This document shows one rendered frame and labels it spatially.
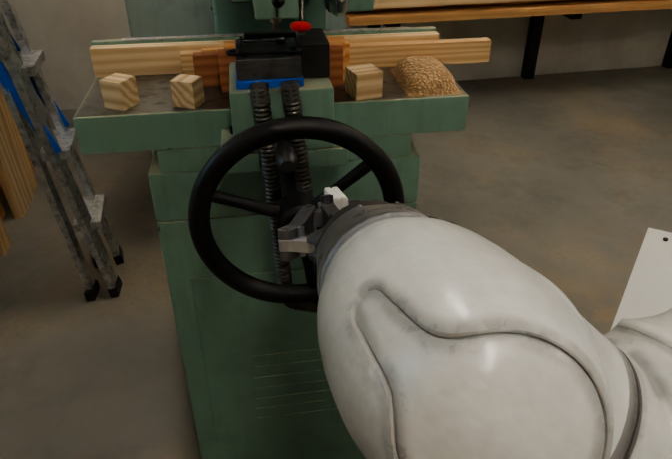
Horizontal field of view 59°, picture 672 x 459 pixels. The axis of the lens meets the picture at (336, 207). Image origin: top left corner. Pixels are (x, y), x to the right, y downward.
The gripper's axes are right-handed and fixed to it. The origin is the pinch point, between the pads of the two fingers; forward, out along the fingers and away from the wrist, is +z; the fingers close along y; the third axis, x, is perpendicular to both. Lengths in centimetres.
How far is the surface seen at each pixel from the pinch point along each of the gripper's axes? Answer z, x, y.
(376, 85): 33.7, -11.7, -11.7
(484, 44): 47, -18, -34
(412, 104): 33.8, -8.5, -17.3
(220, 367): 52, 40, 18
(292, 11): 40.3, -23.9, 0.0
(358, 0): 60, -28, -14
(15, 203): 180, 25, 100
